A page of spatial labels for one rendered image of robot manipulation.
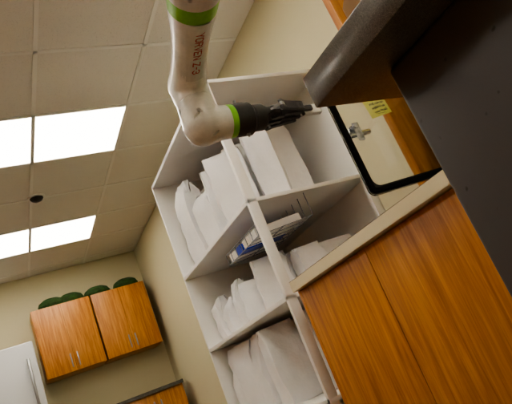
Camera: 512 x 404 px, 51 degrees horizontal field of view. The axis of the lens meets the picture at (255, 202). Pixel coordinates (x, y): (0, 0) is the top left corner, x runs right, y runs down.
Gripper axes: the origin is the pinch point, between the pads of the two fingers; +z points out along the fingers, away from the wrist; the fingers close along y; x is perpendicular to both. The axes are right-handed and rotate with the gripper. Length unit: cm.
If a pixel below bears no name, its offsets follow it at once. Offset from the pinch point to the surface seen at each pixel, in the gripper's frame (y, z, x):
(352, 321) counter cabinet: 37, 9, 59
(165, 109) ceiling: 205, 47, -135
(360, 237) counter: 11.1, 5.6, 38.5
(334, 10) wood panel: -1.6, 26.5, -35.5
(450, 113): -82, -51, 49
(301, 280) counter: 52, 6, 38
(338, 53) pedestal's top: -78, -58, 39
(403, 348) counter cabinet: 19, 9, 72
